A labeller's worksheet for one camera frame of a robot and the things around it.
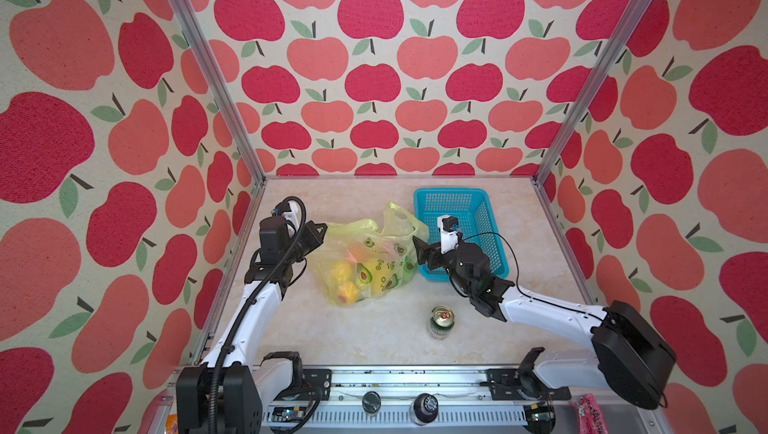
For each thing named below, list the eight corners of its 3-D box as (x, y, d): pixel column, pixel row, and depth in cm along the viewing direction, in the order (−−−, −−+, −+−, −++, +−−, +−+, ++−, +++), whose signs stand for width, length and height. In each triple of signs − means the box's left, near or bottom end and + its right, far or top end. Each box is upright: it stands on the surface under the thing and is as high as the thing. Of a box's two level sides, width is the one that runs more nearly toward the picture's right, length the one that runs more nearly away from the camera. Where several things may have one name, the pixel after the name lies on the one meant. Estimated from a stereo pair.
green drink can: (428, 341, 83) (434, 328, 74) (426, 319, 86) (431, 305, 78) (449, 341, 83) (456, 328, 74) (446, 319, 86) (453, 305, 78)
